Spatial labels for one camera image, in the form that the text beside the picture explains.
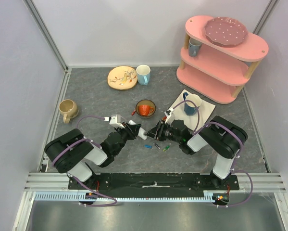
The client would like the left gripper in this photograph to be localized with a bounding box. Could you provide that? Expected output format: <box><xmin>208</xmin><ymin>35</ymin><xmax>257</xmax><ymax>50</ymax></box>
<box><xmin>114</xmin><ymin>121</ymin><xmax>142</xmax><ymax>155</ymax></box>

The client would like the white remote control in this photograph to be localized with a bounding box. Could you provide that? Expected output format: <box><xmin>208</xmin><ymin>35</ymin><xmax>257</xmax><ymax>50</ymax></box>
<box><xmin>128</xmin><ymin>120</ymin><xmax>148</xmax><ymax>140</ymax></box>

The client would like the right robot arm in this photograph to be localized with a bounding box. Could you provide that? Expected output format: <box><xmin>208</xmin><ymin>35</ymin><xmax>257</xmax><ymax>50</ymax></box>
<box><xmin>144</xmin><ymin>116</ymin><xmax>248</xmax><ymax>190</ymax></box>

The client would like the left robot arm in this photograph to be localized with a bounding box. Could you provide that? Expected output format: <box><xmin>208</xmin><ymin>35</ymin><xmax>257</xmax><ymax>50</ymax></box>
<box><xmin>44</xmin><ymin>120</ymin><xmax>147</xmax><ymax>189</ymax></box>

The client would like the green battery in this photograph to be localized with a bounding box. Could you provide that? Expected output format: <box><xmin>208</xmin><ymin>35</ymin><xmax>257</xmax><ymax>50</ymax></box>
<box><xmin>163</xmin><ymin>145</ymin><xmax>170</xmax><ymax>152</ymax></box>

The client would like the orange cup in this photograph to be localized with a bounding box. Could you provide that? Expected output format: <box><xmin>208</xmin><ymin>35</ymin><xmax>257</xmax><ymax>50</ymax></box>
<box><xmin>138</xmin><ymin>104</ymin><xmax>154</xmax><ymax>116</ymax></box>

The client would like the brown patterned bowl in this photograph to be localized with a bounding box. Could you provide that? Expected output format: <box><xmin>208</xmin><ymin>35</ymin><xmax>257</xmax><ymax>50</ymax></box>
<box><xmin>136</xmin><ymin>99</ymin><xmax>156</xmax><ymax>118</ymax></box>

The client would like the dark blue mug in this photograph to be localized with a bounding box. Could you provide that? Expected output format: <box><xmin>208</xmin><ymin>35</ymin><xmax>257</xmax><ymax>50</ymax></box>
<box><xmin>183</xmin><ymin>92</ymin><xmax>202</xmax><ymax>116</ymax></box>

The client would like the yellow floral plate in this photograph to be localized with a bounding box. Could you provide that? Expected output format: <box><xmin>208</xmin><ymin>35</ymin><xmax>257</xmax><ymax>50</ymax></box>
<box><xmin>107</xmin><ymin>66</ymin><xmax>138</xmax><ymax>90</ymax></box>

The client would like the light blue mug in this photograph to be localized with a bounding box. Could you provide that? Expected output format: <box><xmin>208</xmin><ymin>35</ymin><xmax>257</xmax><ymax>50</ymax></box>
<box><xmin>136</xmin><ymin>64</ymin><xmax>150</xmax><ymax>85</ymax></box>

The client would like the beige ceramic mug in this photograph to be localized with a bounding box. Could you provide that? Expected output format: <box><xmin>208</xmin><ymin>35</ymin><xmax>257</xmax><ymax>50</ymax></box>
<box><xmin>59</xmin><ymin>99</ymin><xmax>79</xmax><ymax>124</ymax></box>

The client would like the blue mug on shelf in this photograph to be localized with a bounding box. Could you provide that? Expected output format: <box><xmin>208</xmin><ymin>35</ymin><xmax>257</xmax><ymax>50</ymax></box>
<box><xmin>188</xmin><ymin>38</ymin><xmax>202</xmax><ymax>57</ymax></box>

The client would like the pink three-tier shelf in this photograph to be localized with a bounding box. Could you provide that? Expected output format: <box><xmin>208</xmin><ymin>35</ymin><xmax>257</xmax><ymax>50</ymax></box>
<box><xmin>176</xmin><ymin>15</ymin><xmax>269</xmax><ymax>104</ymax></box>

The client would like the mauve polka dot plate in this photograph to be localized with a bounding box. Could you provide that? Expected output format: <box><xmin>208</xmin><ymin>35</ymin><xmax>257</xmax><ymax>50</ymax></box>
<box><xmin>204</xmin><ymin>17</ymin><xmax>249</xmax><ymax>48</ymax></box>

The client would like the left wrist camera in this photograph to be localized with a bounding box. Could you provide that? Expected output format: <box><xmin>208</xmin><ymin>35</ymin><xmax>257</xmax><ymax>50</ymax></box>
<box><xmin>104</xmin><ymin>114</ymin><xmax>125</xmax><ymax>129</ymax></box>

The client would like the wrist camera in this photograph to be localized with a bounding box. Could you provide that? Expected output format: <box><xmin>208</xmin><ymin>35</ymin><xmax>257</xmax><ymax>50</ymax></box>
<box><xmin>164</xmin><ymin>107</ymin><xmax>175</xmax><ymax>125</ymax></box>
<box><xmin>104</xmin><ymin>114</ymin><xmax>125</xmax><ymax>129</ymax></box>

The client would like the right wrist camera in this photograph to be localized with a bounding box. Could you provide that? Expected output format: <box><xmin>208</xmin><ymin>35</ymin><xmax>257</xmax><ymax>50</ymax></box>
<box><xmin>164</xmin><ymin>107</ymin><xmax>175</xmax><ymax>125</ymax></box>

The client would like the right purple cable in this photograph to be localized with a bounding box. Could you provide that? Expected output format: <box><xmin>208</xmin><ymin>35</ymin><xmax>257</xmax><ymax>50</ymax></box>
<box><xmin>174</xmin><ymin>100</ymin><xmax>254</xmax><ymax>208</ymax></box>

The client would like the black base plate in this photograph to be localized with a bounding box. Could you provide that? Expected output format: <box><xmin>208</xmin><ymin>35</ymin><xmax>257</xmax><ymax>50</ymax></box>
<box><xmin>68</xmin><ymin>172</ymin><xmax>240</xmax><ymax>198</ymax></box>

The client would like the slotted cable duct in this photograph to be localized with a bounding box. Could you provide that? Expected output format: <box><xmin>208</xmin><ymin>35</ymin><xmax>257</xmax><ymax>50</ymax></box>
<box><xmin>34</xmin><ymin>192</ymin><xmax>215</xmax><ymax>203</ymax></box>

